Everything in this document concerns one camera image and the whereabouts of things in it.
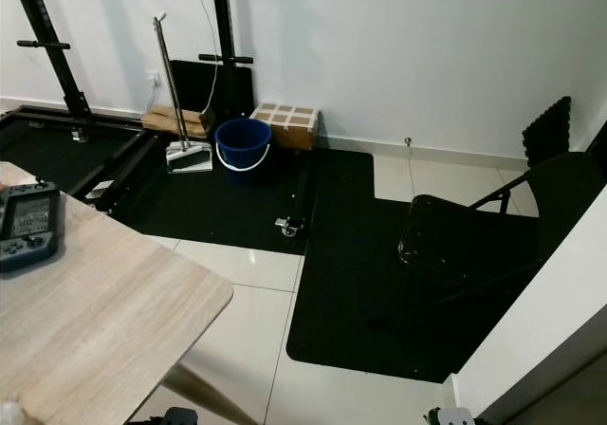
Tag white hanging cord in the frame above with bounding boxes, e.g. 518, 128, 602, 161
193, 0, 221, 113

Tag light wooden table leg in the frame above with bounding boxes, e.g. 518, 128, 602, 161
161, 363, 252, 425

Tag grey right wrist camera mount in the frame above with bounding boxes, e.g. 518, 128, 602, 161
448, 408, 489, 425

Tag plain cardboard box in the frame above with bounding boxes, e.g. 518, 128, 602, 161
142, 105, 212, 139

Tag cardboard box white squares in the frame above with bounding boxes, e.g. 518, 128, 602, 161
251, 102, 321, 151

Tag black square panel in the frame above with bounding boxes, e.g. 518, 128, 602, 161
175, 60, 255, 122

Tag black foam puzzle mat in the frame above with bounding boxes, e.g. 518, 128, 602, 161
522, 96, 573, 170

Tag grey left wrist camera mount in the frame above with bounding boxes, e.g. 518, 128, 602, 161
163, 406, 200, 425

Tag silver long handled dustpan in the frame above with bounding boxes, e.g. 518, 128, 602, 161
152, 14, 214, 174

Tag black steel rack frame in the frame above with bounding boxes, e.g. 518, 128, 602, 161
0, 0, 319, 238

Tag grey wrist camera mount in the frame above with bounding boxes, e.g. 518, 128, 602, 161
163, 406, 200, 425
448, 408, 489, 425

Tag black folding chair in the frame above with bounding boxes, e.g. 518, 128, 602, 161
370, 152, 607, 331

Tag blue plastic bucket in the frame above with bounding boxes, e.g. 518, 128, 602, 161
214, 118, 273, 172

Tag black floor mat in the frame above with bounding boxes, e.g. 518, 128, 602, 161
285, 148, 570, 384
0, 112, 319, 255

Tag white counter top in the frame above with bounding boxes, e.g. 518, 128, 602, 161
441, 188, 607, 425

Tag grey blue handheld console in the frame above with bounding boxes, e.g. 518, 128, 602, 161
0, 182, 63, 272

